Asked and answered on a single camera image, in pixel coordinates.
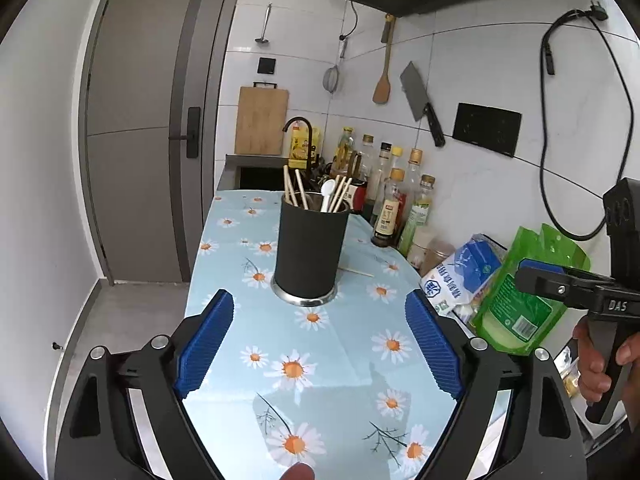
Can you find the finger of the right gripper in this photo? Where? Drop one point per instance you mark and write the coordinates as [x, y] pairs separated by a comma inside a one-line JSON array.
[[544, 280]]

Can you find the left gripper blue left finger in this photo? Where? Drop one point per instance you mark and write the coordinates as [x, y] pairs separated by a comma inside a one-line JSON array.
[[198, 339]]

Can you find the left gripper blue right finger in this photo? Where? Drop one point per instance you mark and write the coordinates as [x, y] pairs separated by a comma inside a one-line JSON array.
[[443, 361]]

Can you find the bamboo chopstick long diagonal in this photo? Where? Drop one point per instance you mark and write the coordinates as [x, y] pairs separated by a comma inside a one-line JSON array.
[[340, 197]]

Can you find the white ceramic soup spoon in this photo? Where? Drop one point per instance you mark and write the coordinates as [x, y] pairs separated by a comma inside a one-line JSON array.
[[327, 190]]

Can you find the person's right hand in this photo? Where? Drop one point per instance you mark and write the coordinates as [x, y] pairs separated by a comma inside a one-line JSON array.
[[593, 381]]

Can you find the blue white salt bag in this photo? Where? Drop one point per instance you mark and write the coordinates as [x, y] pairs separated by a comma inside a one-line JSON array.
[[459, 283]]

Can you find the daisy print blue tablecloth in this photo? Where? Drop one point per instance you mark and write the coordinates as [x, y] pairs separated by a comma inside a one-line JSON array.
[[342, 387]]

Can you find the small vinegar bottle gold cap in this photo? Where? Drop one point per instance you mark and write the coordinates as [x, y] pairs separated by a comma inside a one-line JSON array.
[[392, 200]]

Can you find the black utensil holder cup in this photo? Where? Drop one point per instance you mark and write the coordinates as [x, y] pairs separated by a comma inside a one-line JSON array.
[[309, 249]]

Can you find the tall clear bottle gold cap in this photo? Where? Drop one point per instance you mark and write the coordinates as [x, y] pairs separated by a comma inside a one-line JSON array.
[[413, 175]]

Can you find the black sink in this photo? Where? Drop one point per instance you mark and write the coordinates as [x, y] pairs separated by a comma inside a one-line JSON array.
[[254, 172]]

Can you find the clear bottle yellow cap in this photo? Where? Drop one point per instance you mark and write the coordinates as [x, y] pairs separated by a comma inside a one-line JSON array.
[[395, 162]]

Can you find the clear bottle black cap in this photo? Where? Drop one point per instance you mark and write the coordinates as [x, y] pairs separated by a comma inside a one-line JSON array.
[[380, 170]]

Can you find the black faucet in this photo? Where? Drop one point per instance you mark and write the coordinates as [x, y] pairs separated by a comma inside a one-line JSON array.
[[305, 121]]

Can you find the wooden cutting board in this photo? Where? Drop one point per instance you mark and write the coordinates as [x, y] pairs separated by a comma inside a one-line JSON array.
[[259, 121]]

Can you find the cleaver knife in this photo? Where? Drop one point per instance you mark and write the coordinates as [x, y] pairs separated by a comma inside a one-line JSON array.
[[419, 102]]

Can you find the wooden spatula hanging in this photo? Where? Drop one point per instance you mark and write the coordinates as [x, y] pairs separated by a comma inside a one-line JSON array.
[[381, 92]]

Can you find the grey door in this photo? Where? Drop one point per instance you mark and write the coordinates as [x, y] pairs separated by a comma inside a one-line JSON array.
[[147, 62]]

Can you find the hanging mesh strainer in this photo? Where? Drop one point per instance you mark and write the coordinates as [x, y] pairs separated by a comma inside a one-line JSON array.
[[331, 78]]

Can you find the hanging metal ladle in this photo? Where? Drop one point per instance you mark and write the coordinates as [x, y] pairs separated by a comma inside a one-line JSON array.
[[262, 40]]

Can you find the black wall outlet panel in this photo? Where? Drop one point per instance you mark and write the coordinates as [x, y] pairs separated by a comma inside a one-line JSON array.
[[493, 129]]

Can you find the black door lock handle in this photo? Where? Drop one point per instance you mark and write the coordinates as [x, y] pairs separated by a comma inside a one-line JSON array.
[[192, 136]]

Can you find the black wall switch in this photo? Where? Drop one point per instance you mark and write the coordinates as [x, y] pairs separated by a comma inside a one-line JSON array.
[[266, 66]]

